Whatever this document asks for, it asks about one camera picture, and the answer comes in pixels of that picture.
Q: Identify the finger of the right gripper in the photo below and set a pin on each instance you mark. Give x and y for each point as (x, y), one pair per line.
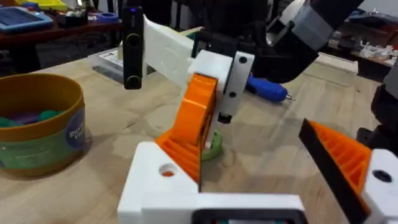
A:
(194, 118)

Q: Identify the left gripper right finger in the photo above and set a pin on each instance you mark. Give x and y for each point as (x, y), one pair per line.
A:
(348, 161)

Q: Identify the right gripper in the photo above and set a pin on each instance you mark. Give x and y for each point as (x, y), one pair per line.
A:
(273, 62)

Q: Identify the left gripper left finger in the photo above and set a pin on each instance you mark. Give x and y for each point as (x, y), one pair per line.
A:
(146, 174)

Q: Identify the blue electric screwdriver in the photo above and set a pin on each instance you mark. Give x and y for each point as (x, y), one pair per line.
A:
(267, 90)

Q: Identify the green disc with holes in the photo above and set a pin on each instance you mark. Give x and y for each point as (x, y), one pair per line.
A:
(214, 154)

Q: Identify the round tub with green label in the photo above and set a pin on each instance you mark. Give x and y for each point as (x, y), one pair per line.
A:
(37, 149)

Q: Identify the heap of white parts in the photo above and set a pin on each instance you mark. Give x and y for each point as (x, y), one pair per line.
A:
(373, 51)

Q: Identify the blue tape roll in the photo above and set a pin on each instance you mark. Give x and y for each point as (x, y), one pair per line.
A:
(99, 18)

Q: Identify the black box with items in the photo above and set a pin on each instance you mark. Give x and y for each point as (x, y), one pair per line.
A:
(71, 21)

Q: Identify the dark wooden side table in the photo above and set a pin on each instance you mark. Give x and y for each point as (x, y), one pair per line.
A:
(46, 35)

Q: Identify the yellow board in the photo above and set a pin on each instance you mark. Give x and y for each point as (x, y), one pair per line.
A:
(46, 4)

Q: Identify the blue tray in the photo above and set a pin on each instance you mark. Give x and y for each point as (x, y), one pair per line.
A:
(21, 20)

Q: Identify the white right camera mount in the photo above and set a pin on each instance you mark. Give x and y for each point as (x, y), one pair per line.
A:
(164, 53)

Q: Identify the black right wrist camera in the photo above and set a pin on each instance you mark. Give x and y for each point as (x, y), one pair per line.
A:
(133, 62)

